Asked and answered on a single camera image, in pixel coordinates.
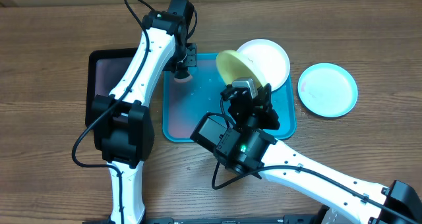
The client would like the pink green sponge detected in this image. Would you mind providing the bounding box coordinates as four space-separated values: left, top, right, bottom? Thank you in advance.
174 70 193 83

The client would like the yellow plate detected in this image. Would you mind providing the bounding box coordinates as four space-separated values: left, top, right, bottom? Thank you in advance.
216 50 268 88

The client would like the white plate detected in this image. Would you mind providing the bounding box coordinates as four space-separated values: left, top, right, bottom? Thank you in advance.
237 39 290 92

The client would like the light blue plate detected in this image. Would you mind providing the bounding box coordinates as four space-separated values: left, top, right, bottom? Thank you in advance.
297 63 359 118

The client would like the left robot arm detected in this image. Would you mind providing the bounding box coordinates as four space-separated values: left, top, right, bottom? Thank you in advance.
87 0 197 223

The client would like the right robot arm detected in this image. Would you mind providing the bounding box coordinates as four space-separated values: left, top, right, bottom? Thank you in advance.
191 84 421 223

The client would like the teal plastic tray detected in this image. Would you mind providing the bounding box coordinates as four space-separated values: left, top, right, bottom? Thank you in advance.
162 53 297 142

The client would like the black rectangular tray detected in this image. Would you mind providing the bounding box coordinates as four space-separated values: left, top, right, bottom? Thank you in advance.
85 48 136 126

